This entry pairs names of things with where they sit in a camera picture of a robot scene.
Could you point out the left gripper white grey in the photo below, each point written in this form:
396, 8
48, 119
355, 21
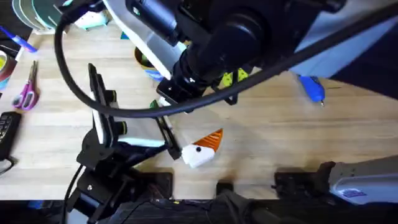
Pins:
140, 130

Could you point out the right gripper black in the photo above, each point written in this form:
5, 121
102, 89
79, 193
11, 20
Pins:
224, 49

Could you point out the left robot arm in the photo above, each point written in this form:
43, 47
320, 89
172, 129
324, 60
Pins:
102, 161

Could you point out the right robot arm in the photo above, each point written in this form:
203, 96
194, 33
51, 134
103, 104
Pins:
363, 183

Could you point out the small green vegetable toy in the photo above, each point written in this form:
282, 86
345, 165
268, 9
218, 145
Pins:
154, 104

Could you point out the green disc with holes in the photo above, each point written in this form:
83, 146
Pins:
227, 80

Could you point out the tub with toys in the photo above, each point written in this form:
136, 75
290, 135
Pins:
145, 63

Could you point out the pale upright right wrist plate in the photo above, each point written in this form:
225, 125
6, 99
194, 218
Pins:
149, 40

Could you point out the black upright left wrist plate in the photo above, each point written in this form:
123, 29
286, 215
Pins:
100, 105

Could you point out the white and teal box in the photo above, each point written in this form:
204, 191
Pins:
91, 19

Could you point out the purple scissors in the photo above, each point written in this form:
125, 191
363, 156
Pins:
27, 93

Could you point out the black flat device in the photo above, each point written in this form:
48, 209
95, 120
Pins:
7, 132

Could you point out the blue pen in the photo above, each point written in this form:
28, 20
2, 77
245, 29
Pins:
20, 41

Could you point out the tape roll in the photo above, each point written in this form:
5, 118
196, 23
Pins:
5, 67

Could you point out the stack of round discs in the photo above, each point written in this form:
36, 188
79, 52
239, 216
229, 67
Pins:
34, 12

